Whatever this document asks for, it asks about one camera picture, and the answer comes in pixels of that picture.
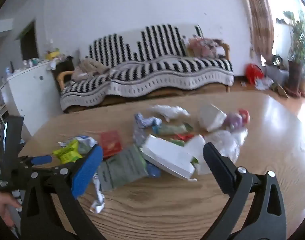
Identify white cardboard box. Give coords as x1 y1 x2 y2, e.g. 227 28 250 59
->
140 134 198 182

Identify red bag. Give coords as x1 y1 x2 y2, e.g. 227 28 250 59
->
245 64 264 85

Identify sofa with striped blanket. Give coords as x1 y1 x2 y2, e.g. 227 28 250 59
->
59 24 234 113

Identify red square packet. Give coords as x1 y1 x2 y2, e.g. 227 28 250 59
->
100 130 123 159

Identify white green crumpled wrapper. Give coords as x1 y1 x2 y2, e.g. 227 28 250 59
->
58 135 98 154

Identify white crumpled papers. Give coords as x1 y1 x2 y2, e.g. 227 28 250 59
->
255 77 275 90

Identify grey green flat pouch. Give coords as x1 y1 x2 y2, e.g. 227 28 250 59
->
97 144 149 192

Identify person's left hand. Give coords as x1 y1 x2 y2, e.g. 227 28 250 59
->
0 191 23 228

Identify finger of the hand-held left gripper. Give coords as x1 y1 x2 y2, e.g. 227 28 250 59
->
17 155 53 167

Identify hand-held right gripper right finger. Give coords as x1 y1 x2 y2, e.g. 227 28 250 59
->
203 142 287 240

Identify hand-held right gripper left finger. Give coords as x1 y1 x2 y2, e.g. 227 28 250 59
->
19 144 105 240

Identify clear plastic bag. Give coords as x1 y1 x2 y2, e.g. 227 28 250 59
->
205 127 248 163

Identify potted green plant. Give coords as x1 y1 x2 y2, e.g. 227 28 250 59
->
276 10 305 98

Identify brown cardboard piece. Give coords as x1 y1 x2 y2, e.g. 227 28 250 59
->
272 83 289 97

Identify blue white crumpled wrapper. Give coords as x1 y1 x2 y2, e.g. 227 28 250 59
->
134 113 163 129

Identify white plastic bag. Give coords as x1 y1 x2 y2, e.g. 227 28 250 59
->
147 104 190 122

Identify brown curtain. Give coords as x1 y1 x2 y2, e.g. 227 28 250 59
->
242 0 276 60

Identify beige cushion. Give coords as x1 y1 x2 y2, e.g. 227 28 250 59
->
72 58 110 82

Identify long green wrapper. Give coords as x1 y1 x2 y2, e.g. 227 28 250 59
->
152 122 194 135

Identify white cabinet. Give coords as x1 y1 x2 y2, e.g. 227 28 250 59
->
0 60 63 137

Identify white plastic container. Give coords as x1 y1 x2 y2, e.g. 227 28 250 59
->
185 135 213 175

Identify pink floral cushion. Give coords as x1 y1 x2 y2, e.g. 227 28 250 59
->
186 37 224 58

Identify red and purple toy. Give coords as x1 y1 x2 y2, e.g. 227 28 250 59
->
224 108 250 130

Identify small blue wrapper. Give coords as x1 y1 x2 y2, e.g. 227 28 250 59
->
146 161 162 178

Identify white crumpled paper carton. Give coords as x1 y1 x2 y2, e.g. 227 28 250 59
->
197 104 228 132

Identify yellow packet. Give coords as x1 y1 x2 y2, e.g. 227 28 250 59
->
52 140 83 164

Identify group of small bottles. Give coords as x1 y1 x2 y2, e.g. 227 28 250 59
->
6 57 41 73

